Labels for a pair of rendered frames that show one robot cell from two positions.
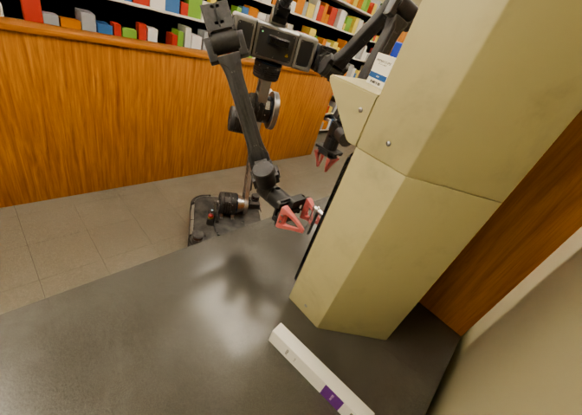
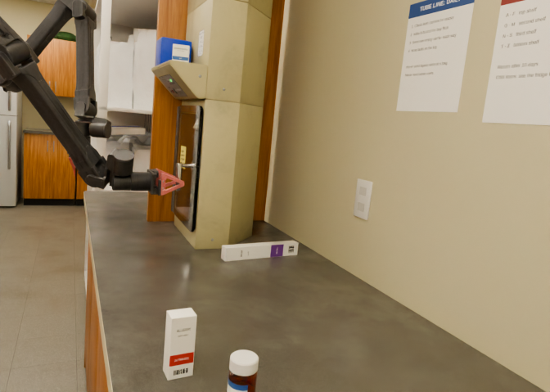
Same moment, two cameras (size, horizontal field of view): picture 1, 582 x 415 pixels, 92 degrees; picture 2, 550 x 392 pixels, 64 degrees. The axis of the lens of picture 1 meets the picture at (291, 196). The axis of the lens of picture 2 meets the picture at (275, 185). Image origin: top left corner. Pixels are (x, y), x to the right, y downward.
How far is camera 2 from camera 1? 1.04 m
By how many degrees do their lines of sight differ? 61
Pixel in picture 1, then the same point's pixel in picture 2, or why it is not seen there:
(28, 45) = not seen: outside the picture
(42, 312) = (122, 329)
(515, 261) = (262, 151)
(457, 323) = (259, 214)
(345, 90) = (185, 67)
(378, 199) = (232, 123)
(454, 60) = (237, 41)
